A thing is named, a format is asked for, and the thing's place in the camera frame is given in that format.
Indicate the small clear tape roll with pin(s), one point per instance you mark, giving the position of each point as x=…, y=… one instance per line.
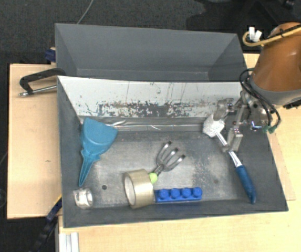
x=83, y=198

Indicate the blue studded toy block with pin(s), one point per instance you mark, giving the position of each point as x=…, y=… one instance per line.
x=177, y=194

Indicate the blue plastic funnel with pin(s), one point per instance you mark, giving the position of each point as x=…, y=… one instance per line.
x=95, y=138

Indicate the tan packing tape roll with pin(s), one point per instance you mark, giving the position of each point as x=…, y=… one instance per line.
x=143, y=190

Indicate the grey metal bin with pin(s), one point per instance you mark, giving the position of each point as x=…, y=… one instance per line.
x=145, y=51

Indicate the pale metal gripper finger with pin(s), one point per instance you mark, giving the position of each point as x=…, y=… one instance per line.
x=225, y=107
x=234, y=138

